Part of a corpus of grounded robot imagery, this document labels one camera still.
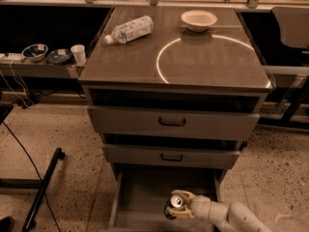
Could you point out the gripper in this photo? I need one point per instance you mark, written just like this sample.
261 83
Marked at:
203 207

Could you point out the blue pepsi can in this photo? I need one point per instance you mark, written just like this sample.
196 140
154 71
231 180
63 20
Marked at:
173 206

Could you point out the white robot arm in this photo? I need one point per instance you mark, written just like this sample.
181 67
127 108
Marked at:
233 218

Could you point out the open bottom drawer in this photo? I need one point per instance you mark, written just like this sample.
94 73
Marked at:
143 191

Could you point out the middle grey drawer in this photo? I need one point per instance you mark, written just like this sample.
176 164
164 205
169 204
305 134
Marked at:
215 159

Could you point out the grey drawer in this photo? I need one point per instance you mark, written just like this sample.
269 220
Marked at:
173 123
215 159

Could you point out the top grey drawer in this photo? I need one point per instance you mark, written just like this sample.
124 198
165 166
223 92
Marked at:
173 123

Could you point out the grey drawer cabinet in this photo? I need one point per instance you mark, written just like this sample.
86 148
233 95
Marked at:
176 69

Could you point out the black stand leg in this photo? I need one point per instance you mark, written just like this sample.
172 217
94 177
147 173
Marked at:
43 183

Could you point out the grey side shelf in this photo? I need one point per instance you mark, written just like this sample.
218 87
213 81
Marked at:
41 69

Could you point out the black shoe tip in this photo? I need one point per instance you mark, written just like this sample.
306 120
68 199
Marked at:
6 224

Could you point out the white paper cup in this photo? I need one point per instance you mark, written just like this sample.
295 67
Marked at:
79 54

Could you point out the clear plastic water bottle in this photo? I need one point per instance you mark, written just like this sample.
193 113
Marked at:
130 31

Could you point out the white paper bowl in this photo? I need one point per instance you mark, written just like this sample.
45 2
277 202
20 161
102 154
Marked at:
198 20

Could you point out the dark blue bowl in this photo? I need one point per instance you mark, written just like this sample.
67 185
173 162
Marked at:
59 56

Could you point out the white bowl on shelf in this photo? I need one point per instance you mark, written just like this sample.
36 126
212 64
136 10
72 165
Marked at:
35 52

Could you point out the white power strip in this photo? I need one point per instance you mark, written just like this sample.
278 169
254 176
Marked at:
15 57

